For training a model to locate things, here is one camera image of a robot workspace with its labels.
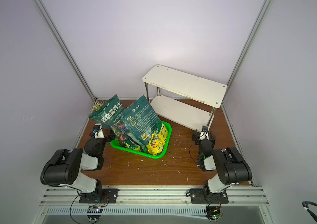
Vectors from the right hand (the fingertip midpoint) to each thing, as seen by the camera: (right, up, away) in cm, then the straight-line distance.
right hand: (206, 129), depth 88 cm
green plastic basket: (-31, -14, -10) cm, 35 cm away
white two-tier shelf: (-12, +19, -13) cm, 26 cm away
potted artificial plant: (-72, +15, +1) cm, 73 cm away
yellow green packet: (-48, -7, -10) cm, 49 cm away
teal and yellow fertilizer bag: (-42, +6, -7) cm, 43 cm away
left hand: (-64, +2, -1) cm, 64 cm away
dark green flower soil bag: (-60, +11, -5) cm, 62 cm away
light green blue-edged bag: (-53, +1, -7) cm, 54 cm away
